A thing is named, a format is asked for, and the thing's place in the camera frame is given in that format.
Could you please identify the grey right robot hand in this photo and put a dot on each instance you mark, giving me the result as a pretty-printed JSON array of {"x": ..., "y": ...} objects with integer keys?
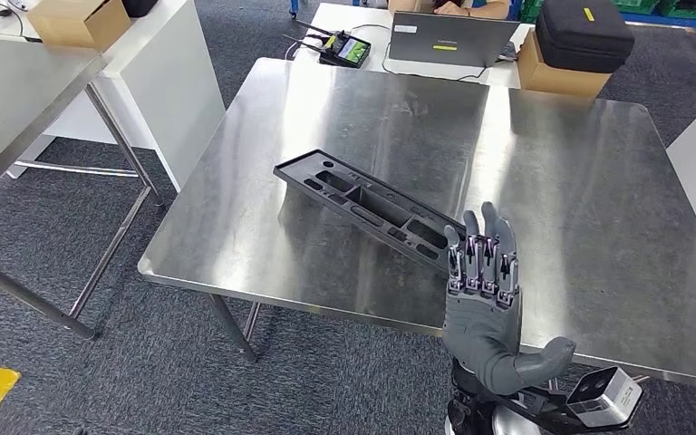
[{"x": 480, "y": 336}]

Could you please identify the black plastic bracket part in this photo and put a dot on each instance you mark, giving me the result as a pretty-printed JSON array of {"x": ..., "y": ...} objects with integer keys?
[{"x": 294, "y": 171}]

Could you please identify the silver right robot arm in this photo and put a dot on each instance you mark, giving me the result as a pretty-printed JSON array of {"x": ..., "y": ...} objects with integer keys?
[{"x": 474, "y": 414}]

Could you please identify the stainless steel workbench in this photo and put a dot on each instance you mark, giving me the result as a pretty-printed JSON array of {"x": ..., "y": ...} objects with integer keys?
[{"x": 564, "y": 180}]

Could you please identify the blue steel shelf rack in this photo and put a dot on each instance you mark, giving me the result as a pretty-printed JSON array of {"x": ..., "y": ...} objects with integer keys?
[{"x": 684, "y": 23}]

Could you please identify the cardboard box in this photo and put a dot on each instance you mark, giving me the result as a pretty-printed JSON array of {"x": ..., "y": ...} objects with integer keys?
[
  {"x": 558, "y": 81},
  {"x": 78, "y": 27}
]

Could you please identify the grey laptop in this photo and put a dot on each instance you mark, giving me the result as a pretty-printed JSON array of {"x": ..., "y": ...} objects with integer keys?
[{"x": 450, "y": 36}]

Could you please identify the black remote controller with screen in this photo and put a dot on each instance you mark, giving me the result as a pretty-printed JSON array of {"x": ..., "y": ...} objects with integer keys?
[{"x": 345, "y": 53}]

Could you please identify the black carrying case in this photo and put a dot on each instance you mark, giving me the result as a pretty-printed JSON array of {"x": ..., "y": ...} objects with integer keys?
[{"x": 582, "y": 36}]

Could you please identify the person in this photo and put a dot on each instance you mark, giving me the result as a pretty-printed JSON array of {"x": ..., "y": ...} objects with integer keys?
[{"x": 468, "y": 7}]

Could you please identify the black object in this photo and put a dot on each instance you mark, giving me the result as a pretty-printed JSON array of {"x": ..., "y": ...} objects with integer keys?
[{"x": 139, "y": 6}]

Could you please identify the stainless steel table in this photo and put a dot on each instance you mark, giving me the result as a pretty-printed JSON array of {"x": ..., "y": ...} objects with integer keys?
[{"x": 12, "y": 96}]

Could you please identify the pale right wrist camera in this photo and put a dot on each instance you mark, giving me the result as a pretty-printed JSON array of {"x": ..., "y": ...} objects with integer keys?
[{"x": 603, "y": 396}]

